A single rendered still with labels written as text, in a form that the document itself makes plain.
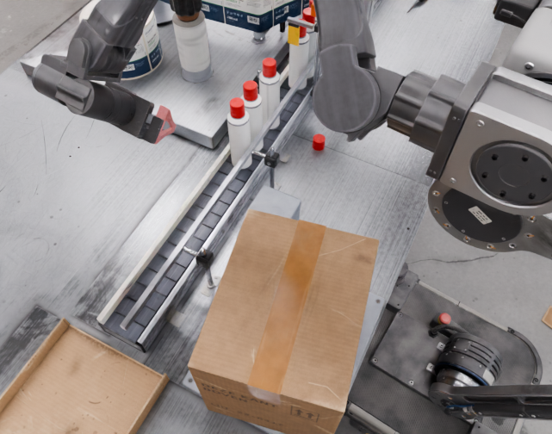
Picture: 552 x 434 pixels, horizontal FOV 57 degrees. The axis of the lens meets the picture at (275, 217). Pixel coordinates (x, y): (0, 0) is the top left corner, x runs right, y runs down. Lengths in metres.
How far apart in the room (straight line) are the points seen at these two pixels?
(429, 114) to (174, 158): 0.92
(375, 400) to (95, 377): 0.91
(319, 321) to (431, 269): 1.43
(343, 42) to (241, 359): 0.47
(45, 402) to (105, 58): 0.68
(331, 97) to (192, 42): 0.87
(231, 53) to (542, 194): 1.17
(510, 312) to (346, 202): 1.12
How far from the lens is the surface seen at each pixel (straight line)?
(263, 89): 1.27
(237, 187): 1.24
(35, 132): 1.58
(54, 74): 0.89
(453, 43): 1.81
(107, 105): 0.86
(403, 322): 1.79
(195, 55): 1.46
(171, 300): 1.11
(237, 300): 0.83
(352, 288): 0.84
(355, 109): 0.59
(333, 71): 0.60
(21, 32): 3.51
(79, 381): 1.15
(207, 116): 1.41
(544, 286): 2.35
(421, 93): 0.60
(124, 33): 0.81
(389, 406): 1.71
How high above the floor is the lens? 1.87
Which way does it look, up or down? 56 degrees down
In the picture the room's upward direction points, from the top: straight up
